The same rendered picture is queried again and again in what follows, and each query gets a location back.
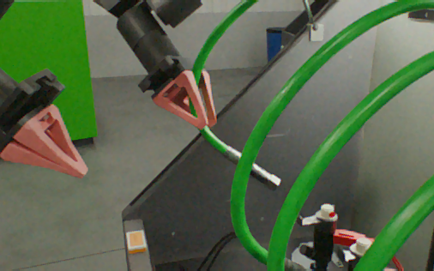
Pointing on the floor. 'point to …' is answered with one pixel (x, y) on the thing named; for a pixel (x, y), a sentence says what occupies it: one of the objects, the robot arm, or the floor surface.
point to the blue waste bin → (273, 41)
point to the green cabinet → (49, 57)
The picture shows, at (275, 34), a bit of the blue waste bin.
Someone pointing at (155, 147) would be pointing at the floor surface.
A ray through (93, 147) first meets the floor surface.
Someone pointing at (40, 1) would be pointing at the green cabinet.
